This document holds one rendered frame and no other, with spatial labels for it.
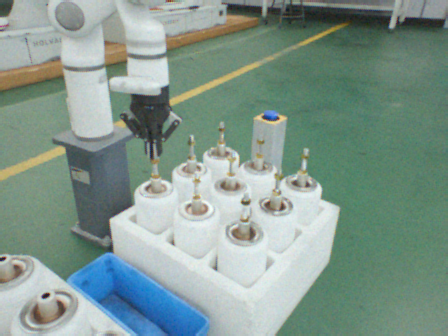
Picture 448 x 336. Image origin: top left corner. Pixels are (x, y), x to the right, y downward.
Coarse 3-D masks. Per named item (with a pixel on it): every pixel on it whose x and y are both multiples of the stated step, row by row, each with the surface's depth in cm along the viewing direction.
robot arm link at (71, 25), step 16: (64, 0) 77; (80, 0) 77; (96, 0) 78; (112, 0) 78; (48, 16) 79; (64, 16) 78; (80, 16) 78; (96, 16) 79; (64, 32) 80; (80, 32) 80
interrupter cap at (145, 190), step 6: (150, 180) 86; (162, 180) 87; (144, 186) 84; (150, 186) 85; (162, 186) 85; (168, 186) 84; (144, 192) 82; (150, 192) 82; (156, 192) 83; (162, 192) 82; (168, 192) 82; (156, 198) 80
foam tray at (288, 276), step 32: (128, 224) 84; (320, 224) 86; (128, 256) 86; (160, 256) 78; (288, 256) 76; (320, 256) 92; (192, 288) 75; (224, 288) 69; (256, 288) 69; (288, 288) 79; (224, 320) 72; (256, 320) 69
